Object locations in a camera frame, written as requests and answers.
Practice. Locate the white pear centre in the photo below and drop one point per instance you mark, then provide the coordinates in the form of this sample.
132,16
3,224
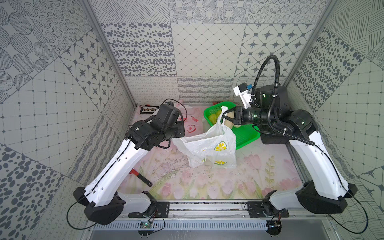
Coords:
231,125

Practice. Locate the floral pink table mat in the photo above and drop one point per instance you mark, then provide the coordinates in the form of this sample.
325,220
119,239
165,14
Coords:
260,169

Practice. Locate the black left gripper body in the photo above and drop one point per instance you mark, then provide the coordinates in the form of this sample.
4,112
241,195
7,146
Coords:
178,132

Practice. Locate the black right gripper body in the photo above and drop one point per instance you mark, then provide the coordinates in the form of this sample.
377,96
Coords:
251,115

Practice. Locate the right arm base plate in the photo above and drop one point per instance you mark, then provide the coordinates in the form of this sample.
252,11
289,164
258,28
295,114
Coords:
258,209

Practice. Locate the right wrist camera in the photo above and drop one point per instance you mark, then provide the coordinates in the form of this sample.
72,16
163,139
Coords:
244,91

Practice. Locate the red handled tool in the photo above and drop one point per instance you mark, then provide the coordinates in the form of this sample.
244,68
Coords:
141,177

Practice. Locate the black small tray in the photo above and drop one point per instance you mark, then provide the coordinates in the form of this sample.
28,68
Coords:
148,110

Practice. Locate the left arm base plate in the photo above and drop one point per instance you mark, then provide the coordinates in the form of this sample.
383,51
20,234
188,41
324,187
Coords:
158,210

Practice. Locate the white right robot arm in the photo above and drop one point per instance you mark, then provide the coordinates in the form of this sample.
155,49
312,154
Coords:
268,109

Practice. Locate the white lemon print bag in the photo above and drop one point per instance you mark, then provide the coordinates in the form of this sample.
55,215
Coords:
215,148

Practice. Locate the black plastic toolbox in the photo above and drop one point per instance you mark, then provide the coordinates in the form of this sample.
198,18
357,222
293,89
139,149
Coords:
285,122

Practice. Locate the green plastic basket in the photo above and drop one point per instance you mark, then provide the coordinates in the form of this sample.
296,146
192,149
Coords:
244,134

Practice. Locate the green pear left back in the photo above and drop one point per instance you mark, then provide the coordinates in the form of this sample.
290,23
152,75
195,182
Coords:
213,118

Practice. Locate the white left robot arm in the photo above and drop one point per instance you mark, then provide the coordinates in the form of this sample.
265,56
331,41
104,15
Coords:
103,204

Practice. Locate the pink patterned plastic bag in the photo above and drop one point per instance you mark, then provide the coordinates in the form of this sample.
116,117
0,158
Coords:
193,116

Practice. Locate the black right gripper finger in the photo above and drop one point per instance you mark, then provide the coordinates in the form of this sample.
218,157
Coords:
230,112
228,120

